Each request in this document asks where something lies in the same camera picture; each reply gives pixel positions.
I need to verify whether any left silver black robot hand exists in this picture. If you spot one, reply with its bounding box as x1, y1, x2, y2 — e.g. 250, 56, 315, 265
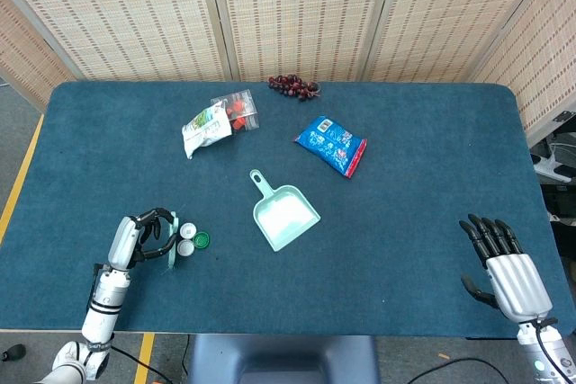
106, 207, 180, 271

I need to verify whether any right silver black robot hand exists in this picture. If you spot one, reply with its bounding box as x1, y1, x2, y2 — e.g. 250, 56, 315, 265
458, 213, 554, 322

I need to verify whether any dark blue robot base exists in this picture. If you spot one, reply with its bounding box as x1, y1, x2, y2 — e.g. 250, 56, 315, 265
185, 334, 382, 384

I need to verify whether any white green snack bag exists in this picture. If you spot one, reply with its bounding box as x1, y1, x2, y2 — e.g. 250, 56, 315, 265
181, 103, 233, 160

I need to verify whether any mint green dustpan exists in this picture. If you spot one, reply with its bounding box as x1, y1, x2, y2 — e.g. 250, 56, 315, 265
248, 169, 322, 253

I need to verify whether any teal felt table mat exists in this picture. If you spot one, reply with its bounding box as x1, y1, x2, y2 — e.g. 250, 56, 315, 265
0, 81, 573, 340

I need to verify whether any clear bag of red pieces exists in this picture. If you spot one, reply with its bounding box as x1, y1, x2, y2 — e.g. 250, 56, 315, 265
210, 89, 261, 134

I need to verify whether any blue snack bag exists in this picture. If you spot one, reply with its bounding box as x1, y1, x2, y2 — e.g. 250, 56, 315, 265
293, 115, 368, 180

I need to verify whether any bunch of dark red grapes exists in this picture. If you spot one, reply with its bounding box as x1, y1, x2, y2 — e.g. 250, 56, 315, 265
267, 74, 322, 103

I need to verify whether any woven bamboo folding screen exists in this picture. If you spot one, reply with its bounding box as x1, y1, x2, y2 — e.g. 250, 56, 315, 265
0, 0, 576, 147

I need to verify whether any black cable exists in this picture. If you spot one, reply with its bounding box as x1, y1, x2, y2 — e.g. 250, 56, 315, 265
407, 356, 515, 384

